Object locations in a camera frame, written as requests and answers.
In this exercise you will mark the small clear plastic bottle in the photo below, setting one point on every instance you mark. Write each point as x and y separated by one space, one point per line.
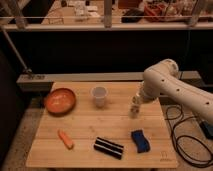
135 107

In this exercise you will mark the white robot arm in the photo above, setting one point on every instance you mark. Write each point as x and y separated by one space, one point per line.
162 78

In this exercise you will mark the clear plastic cup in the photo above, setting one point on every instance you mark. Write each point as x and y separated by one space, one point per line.
99 94

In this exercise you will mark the orange wooden bowl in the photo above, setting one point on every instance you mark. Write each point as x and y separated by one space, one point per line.
60 101

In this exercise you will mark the black white striped block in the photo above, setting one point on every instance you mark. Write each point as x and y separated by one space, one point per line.
109 147

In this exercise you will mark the blue sponge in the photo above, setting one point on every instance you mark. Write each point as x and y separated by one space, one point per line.
140 141

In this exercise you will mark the orange carrot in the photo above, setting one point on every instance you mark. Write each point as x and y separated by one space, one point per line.
66 140

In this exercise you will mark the black bag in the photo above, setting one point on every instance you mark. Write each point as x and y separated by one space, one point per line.
133 15

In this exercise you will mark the black power box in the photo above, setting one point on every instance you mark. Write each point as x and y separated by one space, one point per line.
207 129

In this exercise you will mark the grey metal rail frame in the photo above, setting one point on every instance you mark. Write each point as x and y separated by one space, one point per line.
44 43

